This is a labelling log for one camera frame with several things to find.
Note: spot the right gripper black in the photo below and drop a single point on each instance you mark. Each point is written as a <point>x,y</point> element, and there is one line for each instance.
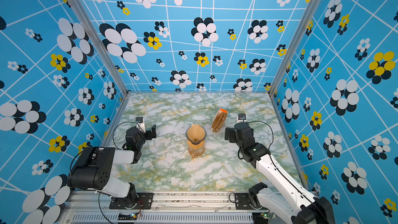
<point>232,131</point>

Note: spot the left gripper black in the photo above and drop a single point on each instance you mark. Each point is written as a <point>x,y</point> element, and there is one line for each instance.
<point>147,134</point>

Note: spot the brown paper coffee filter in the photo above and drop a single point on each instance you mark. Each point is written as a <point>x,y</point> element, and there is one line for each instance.
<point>196,133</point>

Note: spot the grey ribbed glass dripper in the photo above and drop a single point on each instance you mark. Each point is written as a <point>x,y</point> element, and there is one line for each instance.
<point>188,138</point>

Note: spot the orange glass coffee carafe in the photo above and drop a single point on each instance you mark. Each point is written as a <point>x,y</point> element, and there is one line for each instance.
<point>196,150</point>

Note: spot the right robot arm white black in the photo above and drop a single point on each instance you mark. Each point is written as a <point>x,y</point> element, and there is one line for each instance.
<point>293,203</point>

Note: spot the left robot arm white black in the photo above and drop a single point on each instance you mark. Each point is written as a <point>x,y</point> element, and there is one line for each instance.
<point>93,170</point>

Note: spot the small green circuit board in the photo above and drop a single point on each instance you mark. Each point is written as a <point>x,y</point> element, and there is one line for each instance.
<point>127,216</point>

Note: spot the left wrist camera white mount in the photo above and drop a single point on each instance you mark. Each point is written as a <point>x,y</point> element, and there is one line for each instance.
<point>140,123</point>

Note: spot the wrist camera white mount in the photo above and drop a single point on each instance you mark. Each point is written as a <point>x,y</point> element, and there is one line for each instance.
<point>140,123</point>
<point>241,118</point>

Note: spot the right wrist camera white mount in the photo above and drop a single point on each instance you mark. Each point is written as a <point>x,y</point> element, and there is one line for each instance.
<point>241,118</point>

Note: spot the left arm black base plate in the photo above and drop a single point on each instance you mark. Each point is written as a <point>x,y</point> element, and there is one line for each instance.
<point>142,200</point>

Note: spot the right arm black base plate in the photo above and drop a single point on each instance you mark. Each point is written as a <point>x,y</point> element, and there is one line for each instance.
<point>242,201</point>

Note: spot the aluminium front rail frame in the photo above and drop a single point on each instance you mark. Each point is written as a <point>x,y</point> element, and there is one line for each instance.
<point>168,207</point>

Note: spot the left aluminium corner post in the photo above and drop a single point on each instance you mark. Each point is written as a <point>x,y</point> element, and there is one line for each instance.
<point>84,19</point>

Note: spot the aluminium corner post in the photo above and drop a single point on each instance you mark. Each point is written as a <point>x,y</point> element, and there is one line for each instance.
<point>295,41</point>
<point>84,19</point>

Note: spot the right aluminium corner post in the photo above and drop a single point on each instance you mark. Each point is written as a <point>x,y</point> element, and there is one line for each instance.
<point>295,41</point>

